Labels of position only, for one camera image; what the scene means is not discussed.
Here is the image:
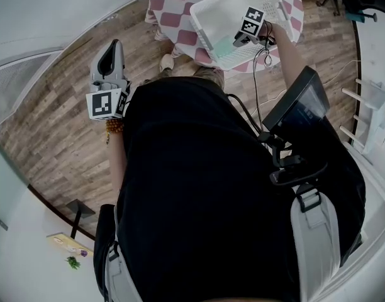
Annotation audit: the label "black chest-mounted screen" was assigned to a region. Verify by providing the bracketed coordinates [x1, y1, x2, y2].
[262, 65, 332, 140]

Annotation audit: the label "red checkered tablecloth table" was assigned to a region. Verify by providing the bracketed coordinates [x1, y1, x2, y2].
[144, 0, 305, 74]

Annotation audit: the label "amber bead bracelet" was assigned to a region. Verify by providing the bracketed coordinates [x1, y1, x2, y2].
[104, 118, 126, 147]

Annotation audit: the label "person's beige shoe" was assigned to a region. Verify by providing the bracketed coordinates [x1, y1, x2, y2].
[159, 53, 176, 74]

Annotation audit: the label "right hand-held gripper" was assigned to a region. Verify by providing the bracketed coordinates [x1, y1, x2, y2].
[232, 6, 269, 48]

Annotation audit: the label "person's olive trousers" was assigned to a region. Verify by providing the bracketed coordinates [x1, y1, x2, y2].
[192, 65, 226, 88]

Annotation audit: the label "white plastic basket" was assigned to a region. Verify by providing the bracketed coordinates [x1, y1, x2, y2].
[189, 0, 301, 72]

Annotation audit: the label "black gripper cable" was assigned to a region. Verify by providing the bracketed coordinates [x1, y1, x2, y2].
[252, 20, 277, 132]

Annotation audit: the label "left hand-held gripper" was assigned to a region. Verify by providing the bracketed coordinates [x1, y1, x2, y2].
[85, 38, 132, 120]

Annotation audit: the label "green translucent cup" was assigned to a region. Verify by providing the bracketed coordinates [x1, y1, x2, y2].
[213, 35, 236, 60]

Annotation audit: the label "person's right forearm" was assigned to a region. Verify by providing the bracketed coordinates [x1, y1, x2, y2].
[269, 21, 308, 90]

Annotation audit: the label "small green plant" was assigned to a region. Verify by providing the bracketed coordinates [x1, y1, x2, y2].
[65, 255, 82, 271]

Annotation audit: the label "yellow wooden board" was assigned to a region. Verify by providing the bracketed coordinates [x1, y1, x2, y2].
[45, 232, 94, 258]

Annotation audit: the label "person's left forearm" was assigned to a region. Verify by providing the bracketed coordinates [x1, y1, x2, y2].
[108, 130, 128, 201]

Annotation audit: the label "grey backpack strap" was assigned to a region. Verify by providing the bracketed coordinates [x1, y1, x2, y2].
[289, 184, 342, 302]
[99, 240, 140, 302]

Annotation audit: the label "white wooden shelf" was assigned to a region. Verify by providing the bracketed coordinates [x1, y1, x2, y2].
[338, 78, 385, 155]

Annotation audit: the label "person's black shirt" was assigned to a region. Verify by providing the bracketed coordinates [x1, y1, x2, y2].
[93, 76, 367, 302]

